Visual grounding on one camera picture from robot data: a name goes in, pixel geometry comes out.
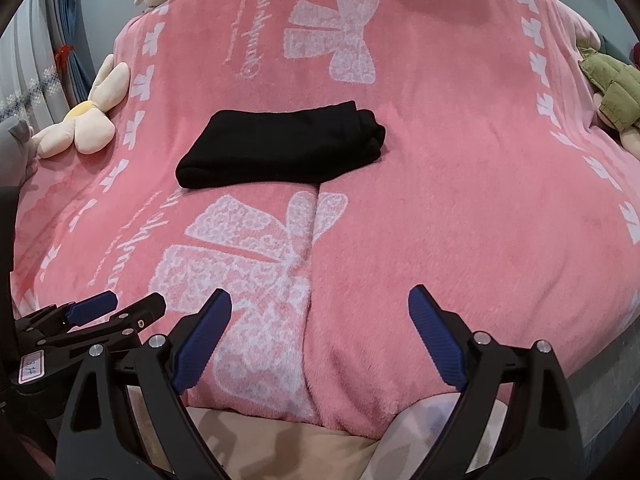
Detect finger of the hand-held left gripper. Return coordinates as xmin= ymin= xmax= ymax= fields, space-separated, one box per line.
xmin=15 ymin=290 xmax=119 ymax=342
xmin=30 ymin=292 xmax=167 ymax=357

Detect cream flower plush toy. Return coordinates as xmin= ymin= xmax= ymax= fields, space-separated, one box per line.
xmin=31 ymin=54 xmax=132 ymax=160

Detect grey bed frame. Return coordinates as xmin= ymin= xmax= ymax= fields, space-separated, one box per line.
xmin=562 ymin=327 xmax=640 ymax=463

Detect pink bow print blanket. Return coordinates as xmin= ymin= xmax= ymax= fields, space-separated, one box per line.
xmin=10 ymin=0 xmax=640 ymax=446

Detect plush toy in green jacket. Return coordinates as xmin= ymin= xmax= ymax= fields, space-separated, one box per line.
xmin=572 ymin=22 xmax=640 ymax=156

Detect black pants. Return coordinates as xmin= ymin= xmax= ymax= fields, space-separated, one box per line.
xmin=175 ymin=100 xmax=387 ymax=191

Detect grey and blue curtain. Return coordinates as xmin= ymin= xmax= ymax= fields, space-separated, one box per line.
xmin=0 ymin=0 xmax=101 ymax=128

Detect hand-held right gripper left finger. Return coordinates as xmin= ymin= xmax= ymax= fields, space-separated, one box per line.
xmin=55 ymin=287 xmax=233 ymax=480

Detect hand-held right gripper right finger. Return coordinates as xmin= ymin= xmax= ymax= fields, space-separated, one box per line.
xmin=407 ymin=285 xmax=586 ymax=480

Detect beige bed sheet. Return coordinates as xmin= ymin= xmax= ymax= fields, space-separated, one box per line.
xmin=185 ymin=392 xmax=511 ymax=480

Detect grey plush toy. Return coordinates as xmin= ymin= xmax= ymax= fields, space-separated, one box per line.
xmin=0 ymin=119 xmax=40 ymax=191

